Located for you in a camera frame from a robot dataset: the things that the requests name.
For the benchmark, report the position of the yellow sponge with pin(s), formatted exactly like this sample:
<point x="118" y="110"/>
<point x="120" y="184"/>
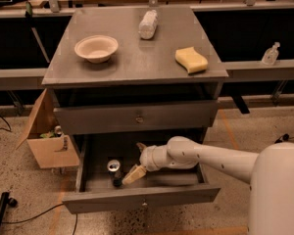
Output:
<point x="191" y="60"/>

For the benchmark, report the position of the grey open middle drawer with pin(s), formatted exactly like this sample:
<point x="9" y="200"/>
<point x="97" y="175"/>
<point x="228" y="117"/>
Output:
<point x="94" y="189"/>

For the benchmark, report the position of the redbull can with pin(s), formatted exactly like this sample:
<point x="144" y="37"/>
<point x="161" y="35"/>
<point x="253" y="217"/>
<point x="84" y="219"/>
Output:
<point x="114" y="168"/>

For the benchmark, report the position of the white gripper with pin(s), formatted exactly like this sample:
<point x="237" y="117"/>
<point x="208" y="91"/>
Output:
<point x="148" y="159"/>

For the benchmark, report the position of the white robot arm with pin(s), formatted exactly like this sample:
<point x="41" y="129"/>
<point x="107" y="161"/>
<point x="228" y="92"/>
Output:
<point x="269" y="174"/>

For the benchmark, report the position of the clear plastic water bottle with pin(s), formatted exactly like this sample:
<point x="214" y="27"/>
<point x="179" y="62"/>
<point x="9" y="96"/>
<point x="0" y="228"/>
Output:
<point x="148" y="25"/>

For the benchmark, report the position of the cardboard box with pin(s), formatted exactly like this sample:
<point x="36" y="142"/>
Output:
<point x="50" y="145"/>

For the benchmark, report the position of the clear soap dispenser bottle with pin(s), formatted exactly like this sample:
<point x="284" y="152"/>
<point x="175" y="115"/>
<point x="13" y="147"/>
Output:
<point x="271" y="54"/>

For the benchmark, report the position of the black power adapter with cable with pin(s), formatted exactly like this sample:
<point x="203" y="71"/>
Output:
<point x="284" y="138"/>

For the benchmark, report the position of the grey wooden drawer cabinet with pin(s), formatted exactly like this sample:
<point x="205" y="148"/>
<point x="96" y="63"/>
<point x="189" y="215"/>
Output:
<point x="140" y="71"/>

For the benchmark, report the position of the grey closed top drawer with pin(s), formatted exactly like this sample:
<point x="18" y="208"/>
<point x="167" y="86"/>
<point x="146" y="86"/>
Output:
<point x="136" y="117"/>

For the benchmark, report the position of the black stand base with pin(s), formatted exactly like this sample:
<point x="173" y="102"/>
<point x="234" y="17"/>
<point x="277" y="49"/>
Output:
<point x="6" y="201"/>

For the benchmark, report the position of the white paper bowl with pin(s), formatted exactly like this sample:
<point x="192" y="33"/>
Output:
<point x="96" y="49"/>

